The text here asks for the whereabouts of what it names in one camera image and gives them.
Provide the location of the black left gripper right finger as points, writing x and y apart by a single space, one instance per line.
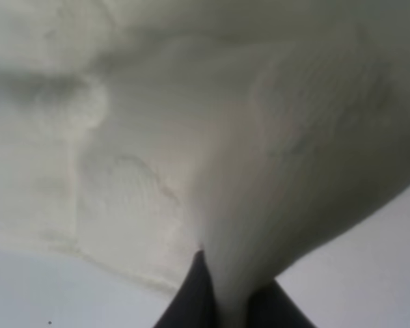
270 307

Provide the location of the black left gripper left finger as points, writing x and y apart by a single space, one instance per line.
194 305

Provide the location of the cream white towel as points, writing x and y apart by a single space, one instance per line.
137 134

